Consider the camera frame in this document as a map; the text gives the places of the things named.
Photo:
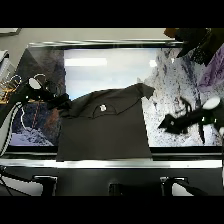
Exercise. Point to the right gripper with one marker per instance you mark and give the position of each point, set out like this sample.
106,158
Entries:
176,123

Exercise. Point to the dark grey T-shirt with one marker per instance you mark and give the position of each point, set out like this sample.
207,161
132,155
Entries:
106,136

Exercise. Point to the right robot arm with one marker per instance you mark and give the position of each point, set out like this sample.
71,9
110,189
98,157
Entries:
212,103

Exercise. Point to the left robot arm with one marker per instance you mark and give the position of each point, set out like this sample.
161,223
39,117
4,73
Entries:
20,97

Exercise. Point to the purple garment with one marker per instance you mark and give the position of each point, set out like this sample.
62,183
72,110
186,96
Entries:
213,75

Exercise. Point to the brown garment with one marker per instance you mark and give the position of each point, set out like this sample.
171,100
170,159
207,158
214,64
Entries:
169,32

